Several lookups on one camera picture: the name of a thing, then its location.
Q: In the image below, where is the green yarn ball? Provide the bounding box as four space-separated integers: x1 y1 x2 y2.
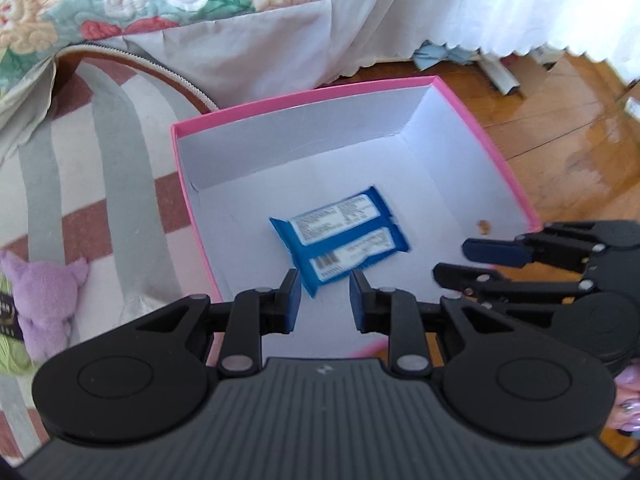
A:
0 272 40 376

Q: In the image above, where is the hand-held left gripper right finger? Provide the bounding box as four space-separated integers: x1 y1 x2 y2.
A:
348 269 516 378

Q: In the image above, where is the blue snack packet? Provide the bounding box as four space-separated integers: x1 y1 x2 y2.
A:
269 186 397 250
291 224 412 298

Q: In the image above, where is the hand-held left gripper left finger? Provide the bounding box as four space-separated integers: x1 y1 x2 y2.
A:
132 269 303 378

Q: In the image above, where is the person's right hand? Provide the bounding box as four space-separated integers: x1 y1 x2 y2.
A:
614 362 640 438

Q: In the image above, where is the white plastic bar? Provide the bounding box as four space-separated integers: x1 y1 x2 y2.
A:
477 55 524 97

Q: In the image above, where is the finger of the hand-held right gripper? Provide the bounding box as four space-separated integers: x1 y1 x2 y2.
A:
432 261 596 318
461 222 608 275

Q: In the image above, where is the white lace bed skirt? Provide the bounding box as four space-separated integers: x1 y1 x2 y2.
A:
350 0 640 86

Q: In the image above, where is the purple plush toy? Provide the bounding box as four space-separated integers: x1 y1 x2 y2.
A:
0 249 91 361

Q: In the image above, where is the striped rug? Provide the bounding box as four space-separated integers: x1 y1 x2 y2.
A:
0 45 223 461

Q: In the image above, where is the pink cardboard box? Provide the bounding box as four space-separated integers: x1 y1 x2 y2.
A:
171 76 543 366

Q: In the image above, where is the light blue cloth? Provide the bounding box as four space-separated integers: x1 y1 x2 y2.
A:
412 40 481 72

